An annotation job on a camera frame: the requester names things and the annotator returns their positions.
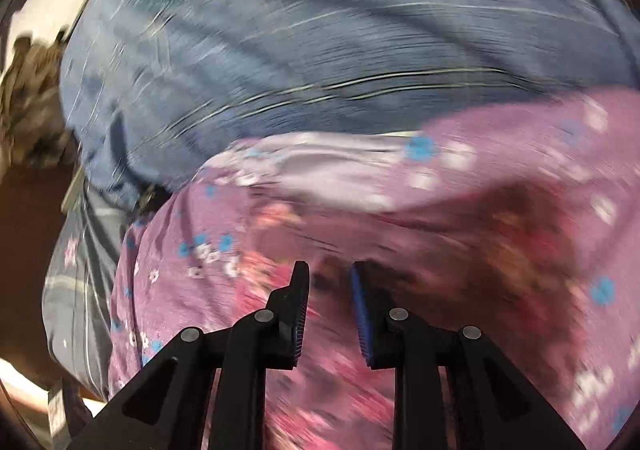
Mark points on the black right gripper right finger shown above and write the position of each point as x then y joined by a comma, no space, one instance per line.
453,389

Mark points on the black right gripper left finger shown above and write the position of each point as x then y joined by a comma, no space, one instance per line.
207,390

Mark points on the maroon floral patterned garment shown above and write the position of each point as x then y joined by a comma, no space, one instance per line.
501,258

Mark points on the grey striped pillow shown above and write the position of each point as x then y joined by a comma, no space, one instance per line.
78,286

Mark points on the lilac floral bed sheet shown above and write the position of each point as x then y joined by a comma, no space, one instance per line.
181,267

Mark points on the brown patterned cloth bundle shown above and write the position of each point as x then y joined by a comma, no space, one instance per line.
33,129

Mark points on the blue plaid quilt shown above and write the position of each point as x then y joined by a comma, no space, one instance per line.
154,88

